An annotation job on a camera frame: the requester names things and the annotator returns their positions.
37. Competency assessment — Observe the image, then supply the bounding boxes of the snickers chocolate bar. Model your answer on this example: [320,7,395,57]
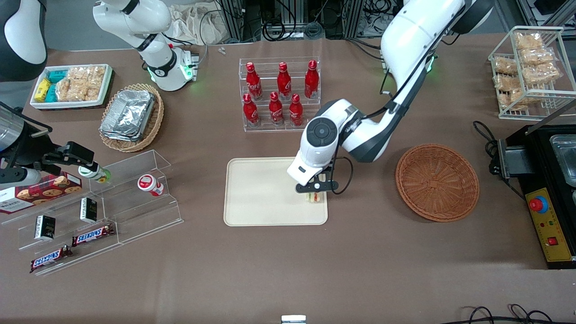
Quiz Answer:
[30,245,73,274]
[72,224,116,248]

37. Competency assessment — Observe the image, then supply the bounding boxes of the red cola bottle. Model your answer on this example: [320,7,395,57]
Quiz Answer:
[277,62,292,101]
[269,92,285,126]
[304,60,320,99]
[246,62,263,101]
[288,94,304,127]
[243,94,260,127]

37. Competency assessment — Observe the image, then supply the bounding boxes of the red capped white bottle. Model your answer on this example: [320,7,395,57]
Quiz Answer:
[137,174,165,197]

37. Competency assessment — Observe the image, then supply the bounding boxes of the white wire rack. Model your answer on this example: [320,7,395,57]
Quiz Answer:
[488,26,576,121]

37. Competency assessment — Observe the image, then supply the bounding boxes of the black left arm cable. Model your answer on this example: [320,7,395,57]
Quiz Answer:
[332,4,468,195]

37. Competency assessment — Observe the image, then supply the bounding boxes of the clear acrylic bottle rack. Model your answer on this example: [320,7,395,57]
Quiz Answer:
[238,57,321,133]

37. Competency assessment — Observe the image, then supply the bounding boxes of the red tartan cookie box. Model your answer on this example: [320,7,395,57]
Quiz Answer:
[0,172,83,215]

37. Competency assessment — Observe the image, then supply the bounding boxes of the white rectangular snack tray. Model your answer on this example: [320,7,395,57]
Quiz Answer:
[30,64,114,111]

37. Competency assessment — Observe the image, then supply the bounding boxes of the bagged rice crackers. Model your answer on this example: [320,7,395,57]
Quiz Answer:
[56,79,102,102]
[67,66,107,88]

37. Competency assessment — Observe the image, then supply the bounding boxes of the small black box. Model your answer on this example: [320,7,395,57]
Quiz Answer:
[35,215,56,240]
[80,197,99,224]

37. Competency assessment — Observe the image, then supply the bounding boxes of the bagged fried snack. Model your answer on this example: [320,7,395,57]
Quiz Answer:
[499,88,538,110]
[494,74,523,91]
[520,48,557,66]
[515,33,544,50]
[493,57,519,76]
[523,63,562,85]

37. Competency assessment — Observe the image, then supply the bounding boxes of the black floor cables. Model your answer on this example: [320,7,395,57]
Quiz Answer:
[452,304,555,324]

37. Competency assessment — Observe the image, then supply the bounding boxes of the yellow snack packet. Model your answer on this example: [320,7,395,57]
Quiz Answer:
[35,78,51,102]

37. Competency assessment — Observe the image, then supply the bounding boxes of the black appliance power cable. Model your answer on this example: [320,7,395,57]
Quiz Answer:
[472,120,501,177]

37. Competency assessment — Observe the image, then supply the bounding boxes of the beige cloth bag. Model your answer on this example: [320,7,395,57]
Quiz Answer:
[169,4,226,46]

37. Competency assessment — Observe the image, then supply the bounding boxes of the brown wicker basket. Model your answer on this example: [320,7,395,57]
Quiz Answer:
[396,144,480,223]

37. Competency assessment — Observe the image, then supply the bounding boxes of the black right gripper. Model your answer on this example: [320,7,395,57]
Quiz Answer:
[0,121,95,175]

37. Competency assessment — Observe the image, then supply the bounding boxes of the steel appliance pan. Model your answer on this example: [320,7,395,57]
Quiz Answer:
[550,134,576,186]

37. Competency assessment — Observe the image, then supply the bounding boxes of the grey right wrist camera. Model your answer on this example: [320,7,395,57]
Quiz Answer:
[0,168,42,190]

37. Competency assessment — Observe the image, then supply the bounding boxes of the light wicker basket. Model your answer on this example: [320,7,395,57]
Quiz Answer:
[99,83,165,153]

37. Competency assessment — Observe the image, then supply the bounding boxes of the grey metal rod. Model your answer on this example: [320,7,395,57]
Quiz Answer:
[525,99,576,136]

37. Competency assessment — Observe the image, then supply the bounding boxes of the yellow control panel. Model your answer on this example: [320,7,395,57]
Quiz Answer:
[525,187,575,263]

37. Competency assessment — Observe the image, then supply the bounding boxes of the black countertop appliance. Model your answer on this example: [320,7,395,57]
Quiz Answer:
[490,124,576,270]

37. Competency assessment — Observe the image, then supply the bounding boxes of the beige plastic tray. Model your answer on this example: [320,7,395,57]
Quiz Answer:
[224,156,329,226]

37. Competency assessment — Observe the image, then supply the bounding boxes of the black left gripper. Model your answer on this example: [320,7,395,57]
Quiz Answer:
[295,169,339,197]

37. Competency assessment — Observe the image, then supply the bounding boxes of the clear acrylic step shelf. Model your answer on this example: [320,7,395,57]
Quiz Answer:
[0,150,184,276]

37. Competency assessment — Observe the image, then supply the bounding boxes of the green white small bottle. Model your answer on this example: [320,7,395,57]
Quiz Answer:
[78,165,111,184]

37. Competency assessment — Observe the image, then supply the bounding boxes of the silver foil tray stack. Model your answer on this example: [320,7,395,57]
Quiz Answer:
[100,89,156,143]

